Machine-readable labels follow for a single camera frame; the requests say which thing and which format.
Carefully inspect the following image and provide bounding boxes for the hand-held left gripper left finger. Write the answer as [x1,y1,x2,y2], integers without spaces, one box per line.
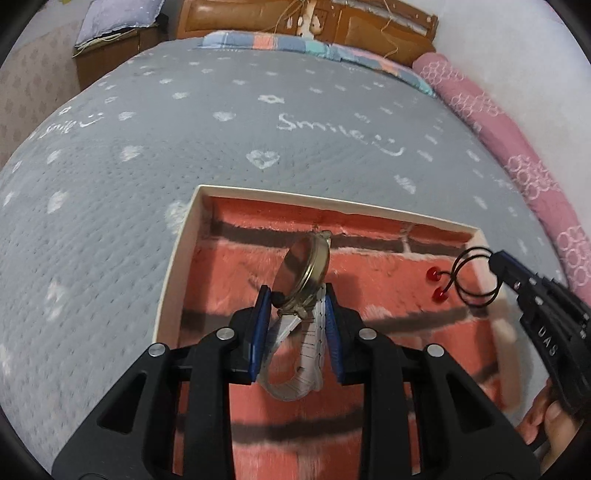
[52,285,273,480]

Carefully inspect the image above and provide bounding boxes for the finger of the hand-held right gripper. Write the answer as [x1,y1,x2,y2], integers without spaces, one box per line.
[489,250,561,305]

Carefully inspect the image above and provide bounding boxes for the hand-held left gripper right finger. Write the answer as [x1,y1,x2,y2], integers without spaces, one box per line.
[323,282,541,480]

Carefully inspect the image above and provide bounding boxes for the gold wristwatch with grey strap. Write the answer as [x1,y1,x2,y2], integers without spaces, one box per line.
[256,231,332,403]

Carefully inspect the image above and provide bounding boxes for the white box with brick lining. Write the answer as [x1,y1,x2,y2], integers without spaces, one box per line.
[154,185,522,480]

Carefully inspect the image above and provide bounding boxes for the black hair tie red beads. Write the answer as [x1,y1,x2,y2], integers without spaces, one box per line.
[426,248,502,306]

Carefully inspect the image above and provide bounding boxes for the person's right hand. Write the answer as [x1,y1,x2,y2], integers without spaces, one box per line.
[515,378,583,456]

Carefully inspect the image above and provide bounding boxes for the pink rolled quilt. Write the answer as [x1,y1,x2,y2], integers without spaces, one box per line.
[412,52,591,324]

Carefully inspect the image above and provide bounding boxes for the grey printed bedspread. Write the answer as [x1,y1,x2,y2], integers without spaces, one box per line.
[0,37,591,480]

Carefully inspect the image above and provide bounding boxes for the plaid pillow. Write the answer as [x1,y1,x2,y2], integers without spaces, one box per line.
[342,48,437,97]
[202,30,345,61]

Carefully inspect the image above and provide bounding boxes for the brown wooden headboard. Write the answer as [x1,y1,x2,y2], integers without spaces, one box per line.
[175,0,438,65]

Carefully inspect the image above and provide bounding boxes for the wooden nightstand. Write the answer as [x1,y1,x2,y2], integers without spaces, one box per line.
[71,14,169,90]

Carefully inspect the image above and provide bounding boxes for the beige hanging ornament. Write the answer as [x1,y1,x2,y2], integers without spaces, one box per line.
[295,0,325,37]

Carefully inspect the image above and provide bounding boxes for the lilac dotted pillow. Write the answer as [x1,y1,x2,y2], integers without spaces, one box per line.
[74,0,164,47]

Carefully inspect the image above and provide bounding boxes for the cream charging cable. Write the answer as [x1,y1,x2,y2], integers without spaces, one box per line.
[381,0,403,60]

